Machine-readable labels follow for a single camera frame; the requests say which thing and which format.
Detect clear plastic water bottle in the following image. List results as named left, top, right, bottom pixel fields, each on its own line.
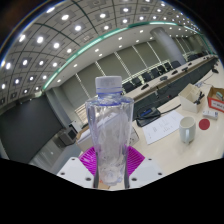
left=85, top=75, right=135, bottom=187

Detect white printed paper sheet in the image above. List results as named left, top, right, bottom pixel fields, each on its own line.
left=142, top=110, right=185, bottom=146

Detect black marker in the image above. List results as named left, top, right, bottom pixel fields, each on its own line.
left=196, top=91, right=205, bottom=105

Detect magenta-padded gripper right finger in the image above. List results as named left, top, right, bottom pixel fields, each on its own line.
left=124, top=146, right=165, bottom=189

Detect round ceiling lights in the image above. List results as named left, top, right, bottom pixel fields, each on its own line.
left=0, top=0, right=201, bottom=104

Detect flat round red coaster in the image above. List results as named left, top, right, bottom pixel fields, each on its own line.
left=198, top=118, right=212, bottom=132

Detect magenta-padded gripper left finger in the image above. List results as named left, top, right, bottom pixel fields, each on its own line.
left=57, top=147, right=100, bottom=189

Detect black desk phone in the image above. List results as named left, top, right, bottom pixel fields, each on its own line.
left=134, top=107, right=162, bottom=128

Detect row of black office chairs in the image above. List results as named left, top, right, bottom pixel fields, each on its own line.
left=121, top=49, right=214, bottom=94

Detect white ceramic mug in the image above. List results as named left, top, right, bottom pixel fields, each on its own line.
left=179, top=116, right=197, bottom=145

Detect brown cardboard box red side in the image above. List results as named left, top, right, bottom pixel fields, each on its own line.
left=206, top=85, right=224, bottom=113

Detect grey boxy monitor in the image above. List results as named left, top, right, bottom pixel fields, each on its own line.
left=61, top=126, right=80, bottom=145

